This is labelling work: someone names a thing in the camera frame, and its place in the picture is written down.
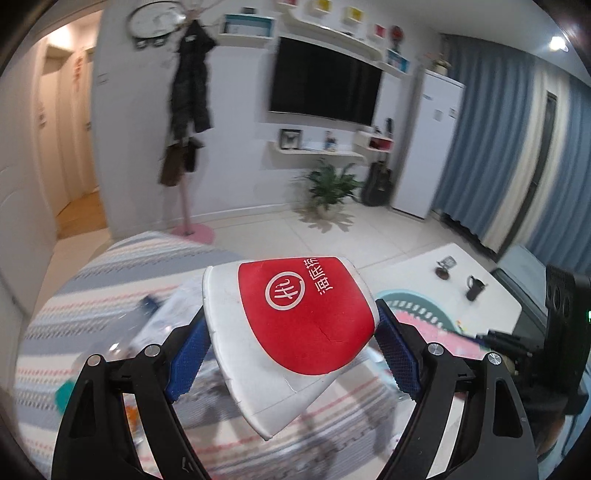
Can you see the pink coat rack stand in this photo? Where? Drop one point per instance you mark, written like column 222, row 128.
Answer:
column 189, row 230

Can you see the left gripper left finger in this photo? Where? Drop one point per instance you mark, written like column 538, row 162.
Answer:
column 95, row 440

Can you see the phone stand on coaster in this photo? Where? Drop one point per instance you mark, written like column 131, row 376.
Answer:
column 444, row 267

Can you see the white lower wall shelf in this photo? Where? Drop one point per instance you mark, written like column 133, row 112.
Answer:
column 343, row 154

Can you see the blue white box shelf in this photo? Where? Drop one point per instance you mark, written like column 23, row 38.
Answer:
column 245, row 30

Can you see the light blue plastic basket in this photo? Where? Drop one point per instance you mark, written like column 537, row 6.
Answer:
column 432, row 322

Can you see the striped woven sofa cover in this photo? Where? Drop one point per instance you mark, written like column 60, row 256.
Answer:
column 348, row 433

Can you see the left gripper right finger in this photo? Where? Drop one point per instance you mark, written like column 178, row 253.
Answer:
column 494, row 438

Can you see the red white paper bowl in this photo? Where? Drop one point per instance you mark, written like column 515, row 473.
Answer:
column 282, row 330

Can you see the round wall clock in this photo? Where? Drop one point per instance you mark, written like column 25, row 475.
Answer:
column 152, row 22

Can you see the brown hanging bag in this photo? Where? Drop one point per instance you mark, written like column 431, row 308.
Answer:
column 172, row 165

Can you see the black mug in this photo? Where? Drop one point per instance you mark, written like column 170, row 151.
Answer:
column 475, row 288

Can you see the green potted plant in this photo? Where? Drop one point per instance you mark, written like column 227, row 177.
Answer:
column 329, row 187

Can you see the framed butterfly picture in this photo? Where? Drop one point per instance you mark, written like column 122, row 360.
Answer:
column 290, row 139

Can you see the black acoustic guitar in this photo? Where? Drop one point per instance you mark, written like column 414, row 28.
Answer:
column 378, row 187

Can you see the white coffee table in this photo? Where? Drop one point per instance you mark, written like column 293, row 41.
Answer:
column 494, row 309

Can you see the white room door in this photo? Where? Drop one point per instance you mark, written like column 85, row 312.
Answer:
column 28, row 233

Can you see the white upper wall shelf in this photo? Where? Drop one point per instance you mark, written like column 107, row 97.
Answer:
column 344, row 40

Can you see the blue curtain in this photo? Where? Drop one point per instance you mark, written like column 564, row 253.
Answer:
column 518, row 171

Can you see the black hanging jacket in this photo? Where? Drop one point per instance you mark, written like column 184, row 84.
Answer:
column 188, row 102

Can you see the black wall television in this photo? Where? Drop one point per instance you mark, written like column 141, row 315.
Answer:
column 316, row 81

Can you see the white wall shelf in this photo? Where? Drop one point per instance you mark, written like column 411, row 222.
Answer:
column 343, row 154
column 344, row 40

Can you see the white refrigerator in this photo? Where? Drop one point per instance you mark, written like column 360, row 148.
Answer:
column 432, row 122

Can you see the clear plastic water bottle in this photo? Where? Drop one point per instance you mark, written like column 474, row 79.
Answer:
column 151, row 321

